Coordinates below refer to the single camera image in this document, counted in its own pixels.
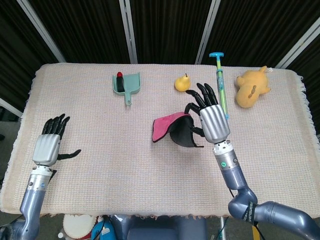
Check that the white metal frame post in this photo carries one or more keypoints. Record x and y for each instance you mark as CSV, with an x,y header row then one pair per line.
x,y
128,30
40,27
297,45
207,30
10,106

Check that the dark pleated curtain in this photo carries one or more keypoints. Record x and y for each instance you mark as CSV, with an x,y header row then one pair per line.
x,y
87,25

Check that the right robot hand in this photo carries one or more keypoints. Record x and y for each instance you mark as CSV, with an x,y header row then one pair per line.
x,y
215,122

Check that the pink and black cloth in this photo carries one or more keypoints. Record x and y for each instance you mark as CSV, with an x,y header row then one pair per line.
x,y
162,125

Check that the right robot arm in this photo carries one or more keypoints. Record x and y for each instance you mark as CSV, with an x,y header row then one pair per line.
x,y
235,175

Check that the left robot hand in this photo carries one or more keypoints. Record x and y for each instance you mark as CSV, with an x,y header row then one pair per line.
x,y
46,147

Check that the green and blue water pump toy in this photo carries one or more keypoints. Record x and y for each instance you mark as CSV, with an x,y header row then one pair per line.
x,y
221,87

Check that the yellow pear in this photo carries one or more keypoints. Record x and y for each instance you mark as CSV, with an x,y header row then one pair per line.
x,y
182,83

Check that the yellow tag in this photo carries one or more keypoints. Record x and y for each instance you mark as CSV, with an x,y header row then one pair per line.
x,y
255,232

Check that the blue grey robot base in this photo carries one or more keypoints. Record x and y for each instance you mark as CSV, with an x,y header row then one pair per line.
x,y
162,230

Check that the beige woven tablecloth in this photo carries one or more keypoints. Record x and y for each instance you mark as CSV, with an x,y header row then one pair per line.
x,y
112,162

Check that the teal plastic tray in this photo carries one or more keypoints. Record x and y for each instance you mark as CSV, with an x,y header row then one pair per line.
x,y
131,83

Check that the yellow plush toy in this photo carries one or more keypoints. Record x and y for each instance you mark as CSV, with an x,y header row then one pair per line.
x,y
250,87

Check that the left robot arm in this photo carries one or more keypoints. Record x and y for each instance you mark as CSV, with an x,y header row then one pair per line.
x,y
32,195

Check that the white round container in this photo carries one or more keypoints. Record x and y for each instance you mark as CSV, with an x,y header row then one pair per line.
x,y
77,225

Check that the blue and white bottle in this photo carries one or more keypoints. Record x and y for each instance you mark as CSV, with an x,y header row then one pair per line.
x,y
102,230

